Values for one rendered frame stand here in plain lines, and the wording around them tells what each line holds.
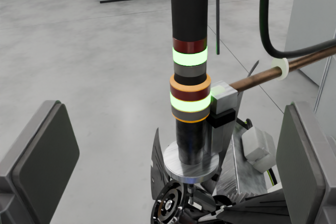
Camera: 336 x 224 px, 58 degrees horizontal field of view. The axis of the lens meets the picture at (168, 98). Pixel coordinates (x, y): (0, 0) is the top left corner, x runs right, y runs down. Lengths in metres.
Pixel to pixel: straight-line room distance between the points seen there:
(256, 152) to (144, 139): 1.81
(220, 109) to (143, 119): 2.46
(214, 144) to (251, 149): 0.48
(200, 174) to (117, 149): 2.19
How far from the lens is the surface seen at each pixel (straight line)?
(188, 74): 0.30
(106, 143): 2.62
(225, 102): 0.35
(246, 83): 0.37
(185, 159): 0.38
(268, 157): 0.86
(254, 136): 0.88
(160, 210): 0.65
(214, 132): 0.37
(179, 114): 0.32
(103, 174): 2.39
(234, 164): 0.82
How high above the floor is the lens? 1.74
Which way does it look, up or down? 35 degrees down
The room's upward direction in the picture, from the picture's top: 4 degrees counter-clockwise
